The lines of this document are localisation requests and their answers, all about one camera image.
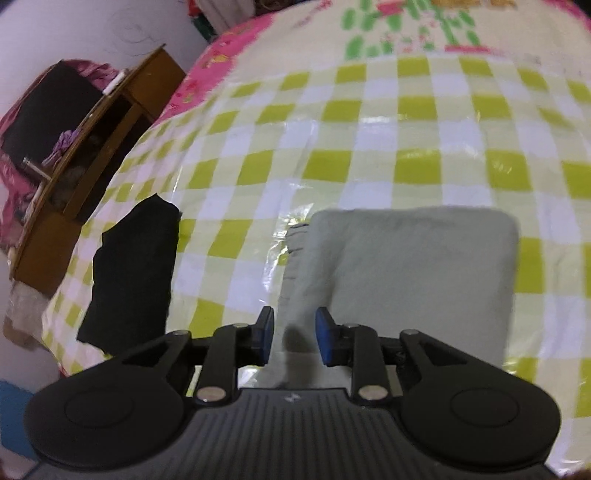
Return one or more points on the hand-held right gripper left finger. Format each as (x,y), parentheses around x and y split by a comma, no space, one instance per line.
(265,334)

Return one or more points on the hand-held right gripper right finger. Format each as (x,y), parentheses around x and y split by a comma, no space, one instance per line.
(323,337)

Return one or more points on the grey-green pants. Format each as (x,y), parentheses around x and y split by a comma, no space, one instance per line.
(406,267)

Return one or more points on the black cloth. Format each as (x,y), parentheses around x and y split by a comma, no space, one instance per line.
(129,277)

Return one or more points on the green checkered plastic sheet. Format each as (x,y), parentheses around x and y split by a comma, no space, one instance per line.
(369,138)

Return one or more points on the wooden desk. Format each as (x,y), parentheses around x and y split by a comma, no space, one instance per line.
(46,244)

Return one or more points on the clear plastic bag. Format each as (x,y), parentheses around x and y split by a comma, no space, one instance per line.
(25,314)

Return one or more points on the blue plastic item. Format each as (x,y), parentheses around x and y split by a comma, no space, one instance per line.
(14,415)

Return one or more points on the purple cloth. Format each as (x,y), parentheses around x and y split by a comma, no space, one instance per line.
(62,147)

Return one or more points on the pink patterned cloth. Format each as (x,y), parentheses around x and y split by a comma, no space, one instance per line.
(9,194)

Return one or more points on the small white object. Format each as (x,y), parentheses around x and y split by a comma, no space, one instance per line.
(114,83)

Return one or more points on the pink printed bedsheet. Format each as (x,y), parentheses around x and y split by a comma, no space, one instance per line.
(300,37)

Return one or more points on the black box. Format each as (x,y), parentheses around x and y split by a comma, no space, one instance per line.
(51,110)

